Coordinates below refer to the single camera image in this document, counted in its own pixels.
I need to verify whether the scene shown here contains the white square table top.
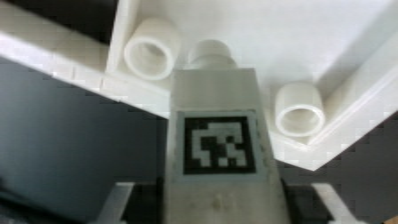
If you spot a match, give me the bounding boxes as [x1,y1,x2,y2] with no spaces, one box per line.
[103,0,398,170]

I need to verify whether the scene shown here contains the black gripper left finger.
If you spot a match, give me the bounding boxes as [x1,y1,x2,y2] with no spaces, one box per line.
[87,182,135,224]

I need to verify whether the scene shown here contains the white U-shaped obstacle wall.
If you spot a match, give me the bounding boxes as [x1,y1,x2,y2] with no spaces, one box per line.
[0,0,169,118]

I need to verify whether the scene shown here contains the white leg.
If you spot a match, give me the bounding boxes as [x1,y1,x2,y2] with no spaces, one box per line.
[163,40,291,224]

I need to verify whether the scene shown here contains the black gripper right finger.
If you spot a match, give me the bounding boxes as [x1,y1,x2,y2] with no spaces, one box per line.
[311,183,362,224]

